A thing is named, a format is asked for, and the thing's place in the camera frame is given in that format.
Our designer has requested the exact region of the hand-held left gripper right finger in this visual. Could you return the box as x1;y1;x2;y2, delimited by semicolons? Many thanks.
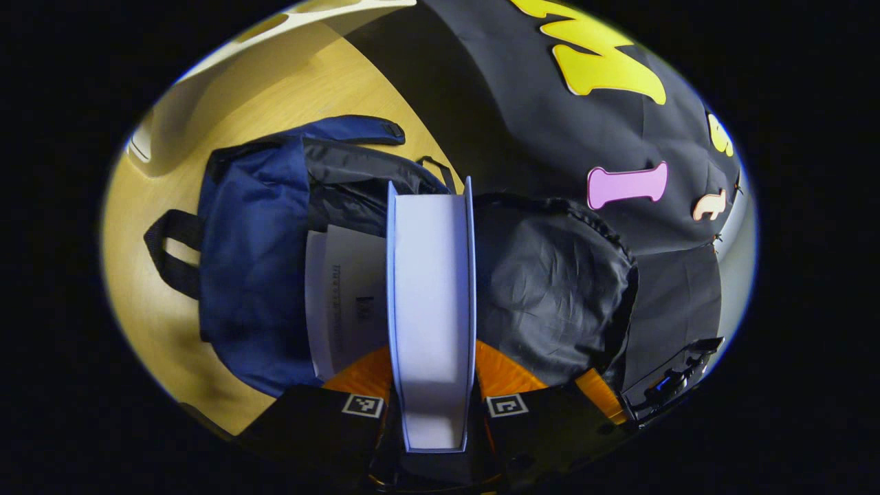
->
474;340;614;476

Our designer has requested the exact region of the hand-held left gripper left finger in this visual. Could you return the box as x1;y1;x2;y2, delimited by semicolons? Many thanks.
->
237;347;396;475

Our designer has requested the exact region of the white book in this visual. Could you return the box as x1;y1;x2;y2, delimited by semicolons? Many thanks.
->
305;225;393;382

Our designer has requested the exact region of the blue schoolbag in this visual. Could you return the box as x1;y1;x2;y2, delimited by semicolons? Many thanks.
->
143;115;640;399

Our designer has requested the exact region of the lavender grey book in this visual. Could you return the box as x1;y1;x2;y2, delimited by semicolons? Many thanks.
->
385;177;477;454

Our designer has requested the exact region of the white plastic bookshelf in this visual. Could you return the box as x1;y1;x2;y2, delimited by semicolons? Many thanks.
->
126;0;418;167

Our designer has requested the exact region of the black backdrop cloth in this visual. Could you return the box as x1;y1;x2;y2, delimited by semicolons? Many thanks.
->
344;0;745;413

